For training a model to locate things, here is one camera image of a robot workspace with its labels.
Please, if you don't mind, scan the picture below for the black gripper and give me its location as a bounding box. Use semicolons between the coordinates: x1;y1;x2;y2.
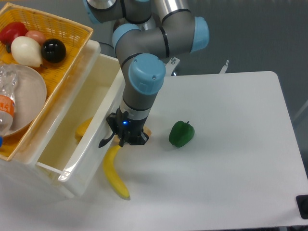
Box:
106;108;149;147

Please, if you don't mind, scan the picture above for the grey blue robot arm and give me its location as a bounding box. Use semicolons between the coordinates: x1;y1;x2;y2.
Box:
84;0;209;146

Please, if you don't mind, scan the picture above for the white drawer cabinet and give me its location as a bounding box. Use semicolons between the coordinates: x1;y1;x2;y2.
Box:
0;40;101;198

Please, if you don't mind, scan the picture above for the toast bread slice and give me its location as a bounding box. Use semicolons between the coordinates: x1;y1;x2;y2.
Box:
112;126;152;144

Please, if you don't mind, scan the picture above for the yellow banana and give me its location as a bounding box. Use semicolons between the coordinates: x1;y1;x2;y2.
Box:
103;145;130;200

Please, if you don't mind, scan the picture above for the yellow bell pepper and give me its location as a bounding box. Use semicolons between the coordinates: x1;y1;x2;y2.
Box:
75;117;93;143

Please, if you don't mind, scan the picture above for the green bell pepper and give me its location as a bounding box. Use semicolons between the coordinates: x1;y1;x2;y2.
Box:
168;121;195;148

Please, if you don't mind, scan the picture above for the beige bowl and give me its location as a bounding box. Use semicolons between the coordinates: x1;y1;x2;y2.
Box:
3;64;47;138

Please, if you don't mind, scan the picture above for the orange wicker basket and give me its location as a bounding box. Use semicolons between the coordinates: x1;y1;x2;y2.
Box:
0;2;93;161

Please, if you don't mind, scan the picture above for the black round fruit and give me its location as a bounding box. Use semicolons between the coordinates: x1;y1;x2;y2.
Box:
41;38;66;63

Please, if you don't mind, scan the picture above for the pink round fruit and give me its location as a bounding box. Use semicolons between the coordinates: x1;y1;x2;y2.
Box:
25;30;47;45

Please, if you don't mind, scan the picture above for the white pear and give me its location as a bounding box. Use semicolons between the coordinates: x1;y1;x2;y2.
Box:
11;36;43;67

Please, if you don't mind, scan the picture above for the clear plastic bottle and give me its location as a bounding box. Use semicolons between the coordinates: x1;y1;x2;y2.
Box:
0;64;17;137

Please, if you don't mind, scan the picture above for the red bell pepper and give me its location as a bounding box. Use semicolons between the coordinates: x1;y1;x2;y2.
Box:
0;22;28;45

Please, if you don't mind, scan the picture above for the black corner device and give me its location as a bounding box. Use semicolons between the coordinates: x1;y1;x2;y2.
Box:
296;195;308;219

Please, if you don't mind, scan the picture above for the black top drawer handle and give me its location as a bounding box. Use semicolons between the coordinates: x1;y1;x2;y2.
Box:
98;133;115;148

